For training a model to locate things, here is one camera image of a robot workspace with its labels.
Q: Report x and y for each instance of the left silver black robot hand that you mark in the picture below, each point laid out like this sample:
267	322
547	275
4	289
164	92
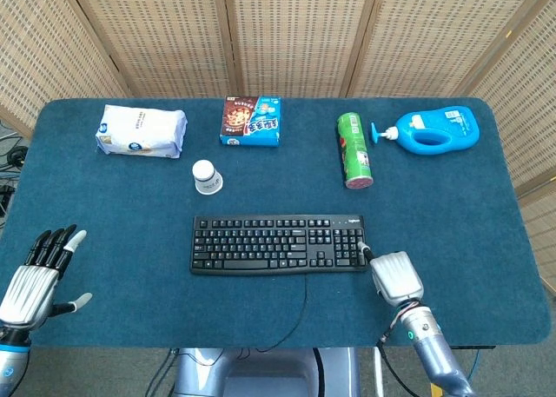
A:
28	290

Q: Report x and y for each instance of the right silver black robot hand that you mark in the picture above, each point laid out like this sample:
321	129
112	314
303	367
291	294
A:
395	277

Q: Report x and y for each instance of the black computer keyboard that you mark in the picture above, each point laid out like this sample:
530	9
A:
278	245

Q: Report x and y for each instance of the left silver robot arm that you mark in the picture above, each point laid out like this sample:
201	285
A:
11	366

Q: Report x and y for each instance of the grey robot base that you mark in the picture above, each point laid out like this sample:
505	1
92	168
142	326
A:
265	373

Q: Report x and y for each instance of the green chips can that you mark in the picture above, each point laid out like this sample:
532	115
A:
355	151

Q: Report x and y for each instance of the blue table mat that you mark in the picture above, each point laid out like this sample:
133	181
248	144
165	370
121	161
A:
278	188

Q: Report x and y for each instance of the blue pump detergent bottle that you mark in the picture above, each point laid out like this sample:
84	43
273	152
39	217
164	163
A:
434	132

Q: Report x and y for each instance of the white tissue pack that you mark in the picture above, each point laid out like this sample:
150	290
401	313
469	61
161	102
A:
140	131

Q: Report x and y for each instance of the white paper cup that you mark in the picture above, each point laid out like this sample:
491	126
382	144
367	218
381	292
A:
207	177

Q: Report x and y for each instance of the brown blue snack box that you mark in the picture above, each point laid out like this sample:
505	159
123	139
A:
251	121

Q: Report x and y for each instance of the woven folding screen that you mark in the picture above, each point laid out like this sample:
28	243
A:
278	36

